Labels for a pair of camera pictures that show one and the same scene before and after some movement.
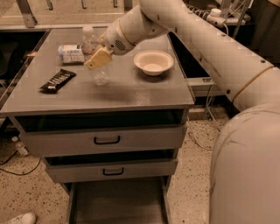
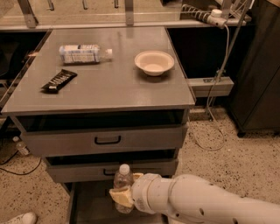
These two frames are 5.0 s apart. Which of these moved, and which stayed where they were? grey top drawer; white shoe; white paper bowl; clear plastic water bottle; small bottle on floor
Moved: clear plastic water bottle
Stayed: small bottle on floor; white paper bowl; grey top drawer; white shoe
